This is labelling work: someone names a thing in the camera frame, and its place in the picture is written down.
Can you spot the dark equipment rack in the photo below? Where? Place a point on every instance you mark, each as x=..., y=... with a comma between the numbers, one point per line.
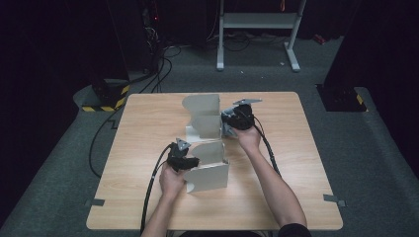
x=150, y=33

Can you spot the person's left hand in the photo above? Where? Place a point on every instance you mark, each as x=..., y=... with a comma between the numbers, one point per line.
x=171, y=181

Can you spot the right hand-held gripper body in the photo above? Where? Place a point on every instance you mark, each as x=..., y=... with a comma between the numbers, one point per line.
x=242, y=118

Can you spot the grey tape piece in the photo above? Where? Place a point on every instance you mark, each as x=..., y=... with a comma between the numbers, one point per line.
x=332, y=198
x=95, y=202

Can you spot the person's dark clothing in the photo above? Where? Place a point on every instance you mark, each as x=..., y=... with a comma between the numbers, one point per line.
x=294, y=231

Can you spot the person's right hand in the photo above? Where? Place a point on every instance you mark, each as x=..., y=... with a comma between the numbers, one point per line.
x=249, y=140

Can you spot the white metal stand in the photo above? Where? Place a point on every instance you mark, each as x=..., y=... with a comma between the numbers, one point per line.
x=258, y=19

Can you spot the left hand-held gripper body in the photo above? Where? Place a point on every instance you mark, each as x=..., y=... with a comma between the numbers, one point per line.
x=178, y=159

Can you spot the grey expandable metal bookend rack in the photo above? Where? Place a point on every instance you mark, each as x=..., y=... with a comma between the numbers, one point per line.
x=207, y=177

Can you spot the black base with yellow stripes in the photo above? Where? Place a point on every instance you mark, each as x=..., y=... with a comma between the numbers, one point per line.
x=108, y=95
x=339, y=98

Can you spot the grey textured cloth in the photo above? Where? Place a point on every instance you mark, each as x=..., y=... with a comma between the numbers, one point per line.
x=229, y=130

